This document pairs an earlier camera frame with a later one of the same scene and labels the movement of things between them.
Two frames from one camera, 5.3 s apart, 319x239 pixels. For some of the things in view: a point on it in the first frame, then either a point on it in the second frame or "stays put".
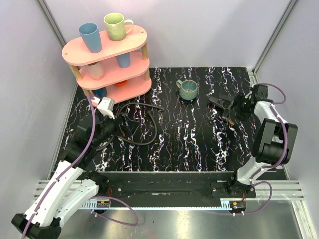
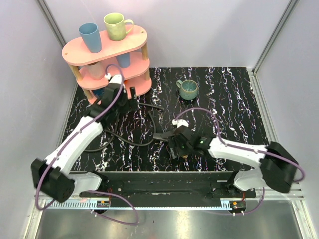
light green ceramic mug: (117, 27) stays put
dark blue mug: (100, 93) stays put
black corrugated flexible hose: (133, 144) stays put
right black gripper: (240, 115) → (173, 142)
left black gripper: (119, 126) → (127, 100)
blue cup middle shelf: (123, 60) stays put
